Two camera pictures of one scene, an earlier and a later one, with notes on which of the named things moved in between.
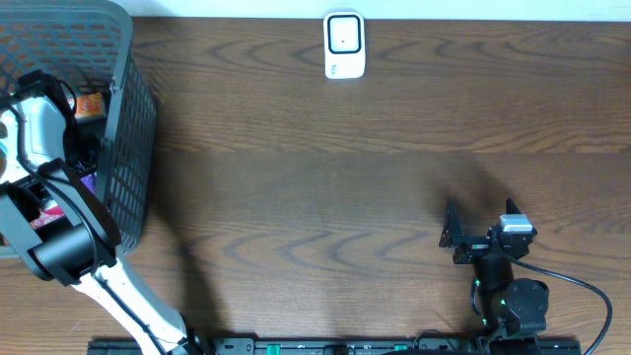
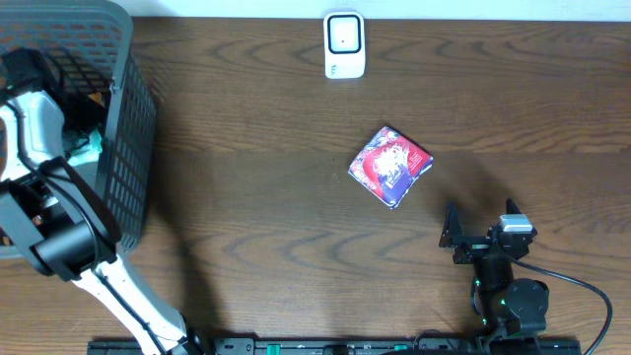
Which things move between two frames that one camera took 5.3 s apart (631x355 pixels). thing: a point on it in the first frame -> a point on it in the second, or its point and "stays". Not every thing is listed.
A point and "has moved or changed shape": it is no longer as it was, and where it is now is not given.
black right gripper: [479, 245] stays
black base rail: [341, 346] stays
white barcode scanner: [344, 45] stays
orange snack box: [90, 106] has moved or changed shape
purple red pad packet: [53, 215] has moved or changed shape
